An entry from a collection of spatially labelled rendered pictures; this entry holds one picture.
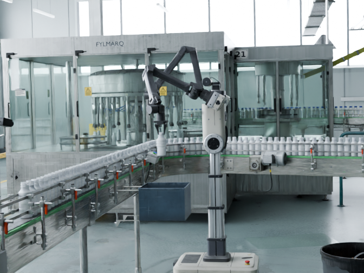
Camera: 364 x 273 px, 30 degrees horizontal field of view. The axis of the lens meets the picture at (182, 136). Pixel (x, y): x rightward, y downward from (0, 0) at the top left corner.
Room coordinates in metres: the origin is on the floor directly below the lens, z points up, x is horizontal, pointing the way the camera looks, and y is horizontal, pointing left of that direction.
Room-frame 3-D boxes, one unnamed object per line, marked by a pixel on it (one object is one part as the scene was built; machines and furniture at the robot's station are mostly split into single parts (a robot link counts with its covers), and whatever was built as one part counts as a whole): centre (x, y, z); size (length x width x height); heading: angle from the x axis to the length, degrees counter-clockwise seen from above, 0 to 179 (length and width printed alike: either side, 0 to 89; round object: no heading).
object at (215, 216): (5.35, -0.26, 0.49); 0.13 x 0.13 x 0.40; 82
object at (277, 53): (10.79, -1.54, 1.15); 1.63 x 1.62 x 2.30; 172
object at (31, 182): (3.17, 0.72, 1.08); 0.06 x 0.06 x 0.17
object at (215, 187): (5.35, -0.26, 0.74); 0.11 x 0.11 x 0.40; 82
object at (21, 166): (9.73, 0.67, 1.18); 2.88 x 2.73 x 2.35; 82
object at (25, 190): (3.11, 0.73, 1.08); 0.06 x 0.06 x 0.17
